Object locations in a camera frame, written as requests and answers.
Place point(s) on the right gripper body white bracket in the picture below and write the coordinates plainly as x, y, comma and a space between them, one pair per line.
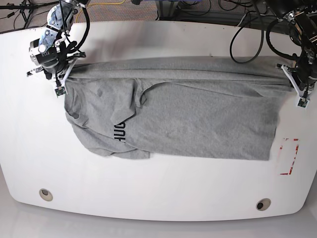
54, 65

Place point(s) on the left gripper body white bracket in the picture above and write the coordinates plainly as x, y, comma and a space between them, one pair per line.
303, 84

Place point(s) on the grey T-shirt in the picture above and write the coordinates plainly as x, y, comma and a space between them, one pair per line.
210, 108

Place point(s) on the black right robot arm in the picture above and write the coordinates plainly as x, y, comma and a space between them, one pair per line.
55, 37

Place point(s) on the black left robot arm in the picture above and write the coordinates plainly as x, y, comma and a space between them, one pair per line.
301, 17

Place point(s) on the red tape rectangle marking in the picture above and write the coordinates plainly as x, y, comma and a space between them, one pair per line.
287, 155

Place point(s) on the black tripod stand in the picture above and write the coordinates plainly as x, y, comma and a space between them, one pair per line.
25, 9

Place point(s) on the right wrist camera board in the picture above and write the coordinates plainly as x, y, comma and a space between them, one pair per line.
59, 91

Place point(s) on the right table cable grommet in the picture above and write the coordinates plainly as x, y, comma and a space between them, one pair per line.
263, 204

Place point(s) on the table cable grommet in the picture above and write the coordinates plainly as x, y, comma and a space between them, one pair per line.
46, 195
263, 204

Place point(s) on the left table cable grommet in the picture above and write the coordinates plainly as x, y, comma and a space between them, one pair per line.
46, 195

